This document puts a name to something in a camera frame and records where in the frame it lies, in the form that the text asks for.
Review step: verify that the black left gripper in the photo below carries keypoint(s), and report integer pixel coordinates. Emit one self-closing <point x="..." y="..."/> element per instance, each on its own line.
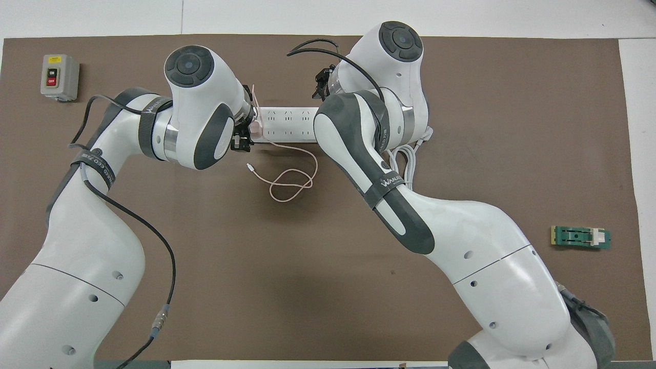
<point x="241" y="142"/>

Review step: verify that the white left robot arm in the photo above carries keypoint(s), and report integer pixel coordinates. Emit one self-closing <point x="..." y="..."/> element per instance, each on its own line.
<point x="77" y="256"/>

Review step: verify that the green circuit board module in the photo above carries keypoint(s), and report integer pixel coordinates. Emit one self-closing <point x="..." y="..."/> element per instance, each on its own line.
<point x="574" y="237"/>

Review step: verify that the grey push button switch box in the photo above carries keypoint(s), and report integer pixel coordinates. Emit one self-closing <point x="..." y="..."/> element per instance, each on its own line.
<point x="66" y="77"/>

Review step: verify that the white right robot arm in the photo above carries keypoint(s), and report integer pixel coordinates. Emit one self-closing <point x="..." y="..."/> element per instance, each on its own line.
<point x="487" y="246"/>

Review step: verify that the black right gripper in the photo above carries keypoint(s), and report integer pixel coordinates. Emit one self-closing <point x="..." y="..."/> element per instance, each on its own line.
<point x="325" y="81"/>

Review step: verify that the brown table mat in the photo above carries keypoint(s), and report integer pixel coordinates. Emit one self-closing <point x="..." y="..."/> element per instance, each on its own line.
<point x="307" y="287"/>

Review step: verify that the pink charger adapter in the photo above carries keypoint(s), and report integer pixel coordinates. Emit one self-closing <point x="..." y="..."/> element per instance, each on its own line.
<point x="259" y="129"/>

